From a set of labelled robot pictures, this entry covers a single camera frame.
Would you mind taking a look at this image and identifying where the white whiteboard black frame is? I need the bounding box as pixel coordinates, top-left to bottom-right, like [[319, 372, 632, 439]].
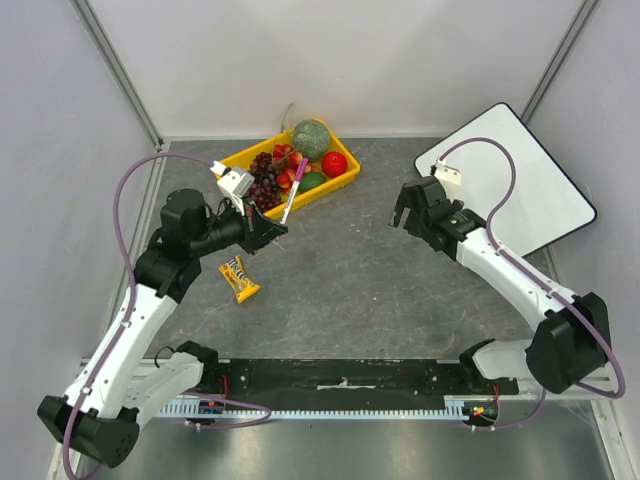
[[414, 102, 597, 256]]

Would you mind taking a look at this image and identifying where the right aluminium frame post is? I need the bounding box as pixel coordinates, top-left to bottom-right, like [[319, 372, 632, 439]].
[[520, 0, 601, 125]]

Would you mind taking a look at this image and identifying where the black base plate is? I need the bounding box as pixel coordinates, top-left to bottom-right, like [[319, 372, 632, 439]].
[[193, 359, 519, 412]]

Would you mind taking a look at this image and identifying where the green netted melon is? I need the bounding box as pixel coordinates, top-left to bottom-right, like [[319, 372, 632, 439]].
[[292, 119, 331, 161]]

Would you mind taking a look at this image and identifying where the dark purple grape bunch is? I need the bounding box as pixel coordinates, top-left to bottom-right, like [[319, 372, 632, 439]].
[[245, 152, 282, 213]]

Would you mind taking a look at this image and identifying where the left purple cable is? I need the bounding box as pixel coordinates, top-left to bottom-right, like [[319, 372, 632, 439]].
[[62, 152, 274, 480]]

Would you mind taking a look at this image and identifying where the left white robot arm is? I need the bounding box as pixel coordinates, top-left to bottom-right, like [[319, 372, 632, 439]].
[[37, 189, 288, 468]]

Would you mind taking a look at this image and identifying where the red apple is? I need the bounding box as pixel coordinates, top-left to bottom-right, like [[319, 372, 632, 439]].
[[321, 151, 348, 179]]

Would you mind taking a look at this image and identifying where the yellow candy packet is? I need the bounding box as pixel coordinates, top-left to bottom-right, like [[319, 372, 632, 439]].
[[219, 255, 261, 304]]

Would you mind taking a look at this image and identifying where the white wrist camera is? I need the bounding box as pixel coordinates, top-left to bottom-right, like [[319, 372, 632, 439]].
[[210, 161, 255, 201], [432, 159, 462, 189]]

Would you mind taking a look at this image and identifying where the purple cable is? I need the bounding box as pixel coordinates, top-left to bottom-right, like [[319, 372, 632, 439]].
[[439, 136, 627, 432], [62, 152, 274, 480]]

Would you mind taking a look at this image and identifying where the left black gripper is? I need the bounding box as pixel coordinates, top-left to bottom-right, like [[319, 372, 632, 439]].
[[190, 194, 287, 257]]

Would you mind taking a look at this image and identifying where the aluminium frame post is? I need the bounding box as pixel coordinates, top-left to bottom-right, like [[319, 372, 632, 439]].
[[69, 0, 164, 150], [520, 0, 601, 125]]

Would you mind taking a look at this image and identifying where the red peach slices cluster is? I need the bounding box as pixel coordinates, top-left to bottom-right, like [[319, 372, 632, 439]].
[[272, 144, 321, 194]]

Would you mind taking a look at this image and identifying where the yellow plastic tray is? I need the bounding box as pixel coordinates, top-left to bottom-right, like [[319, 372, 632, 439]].
[[211, 119, 361, 220]]

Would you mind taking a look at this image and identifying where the white slotted cable duct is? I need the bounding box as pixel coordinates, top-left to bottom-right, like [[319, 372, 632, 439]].
[[157, 394, 474, 420]]

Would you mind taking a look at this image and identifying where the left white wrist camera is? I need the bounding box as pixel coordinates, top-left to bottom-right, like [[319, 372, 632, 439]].
[[210, 161, 255, 201]]

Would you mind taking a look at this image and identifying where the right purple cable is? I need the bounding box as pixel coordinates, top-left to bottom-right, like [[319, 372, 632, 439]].
[[439, 136, 627, 432]]

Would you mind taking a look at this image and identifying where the white marker with pink cap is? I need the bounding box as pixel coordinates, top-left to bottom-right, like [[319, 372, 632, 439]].
[[280, 157, 309, 225]]

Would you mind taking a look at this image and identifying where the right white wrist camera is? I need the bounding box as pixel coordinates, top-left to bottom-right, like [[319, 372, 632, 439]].
[[432, 159, 462, 189]]

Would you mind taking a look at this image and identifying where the green avocado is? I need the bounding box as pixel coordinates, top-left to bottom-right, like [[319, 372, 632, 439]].
[[298, 172, 326, 193]]

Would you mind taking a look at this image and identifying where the left aluminium frame post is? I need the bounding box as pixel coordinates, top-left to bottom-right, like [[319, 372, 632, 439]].
[[69, 0, 164, 150]]

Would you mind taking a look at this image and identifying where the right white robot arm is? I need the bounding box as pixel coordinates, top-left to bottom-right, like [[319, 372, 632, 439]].
[[390, 176, 611, 394]]

